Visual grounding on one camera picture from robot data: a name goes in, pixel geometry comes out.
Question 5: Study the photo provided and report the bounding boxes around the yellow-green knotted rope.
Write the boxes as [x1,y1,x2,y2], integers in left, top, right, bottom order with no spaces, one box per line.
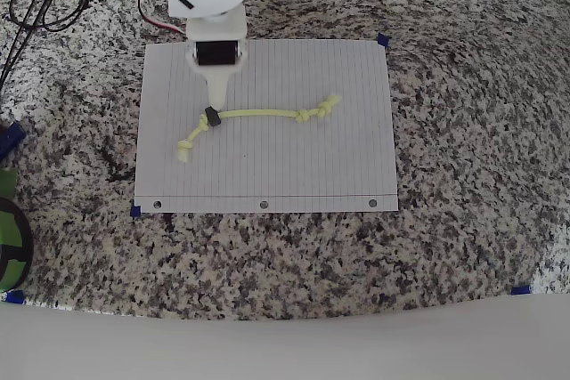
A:
[176,93,344,164]

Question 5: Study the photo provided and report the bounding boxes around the lined white paper sheet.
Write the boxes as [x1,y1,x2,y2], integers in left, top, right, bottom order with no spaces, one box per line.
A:
[133,38,400,214]

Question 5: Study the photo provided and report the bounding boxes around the green tape piece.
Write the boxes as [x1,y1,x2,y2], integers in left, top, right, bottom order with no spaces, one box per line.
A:
[0,168,20,199]

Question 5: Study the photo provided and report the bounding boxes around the black and green round disc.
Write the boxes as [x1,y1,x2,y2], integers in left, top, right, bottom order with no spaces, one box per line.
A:
[0,196,35,293]

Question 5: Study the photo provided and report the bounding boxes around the white backdrop board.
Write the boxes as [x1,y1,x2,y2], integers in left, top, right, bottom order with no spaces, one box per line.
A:
[0,293,570,380]

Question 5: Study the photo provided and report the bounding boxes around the black twin cable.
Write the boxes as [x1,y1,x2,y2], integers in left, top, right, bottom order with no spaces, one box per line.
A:
[0,0,84,90]

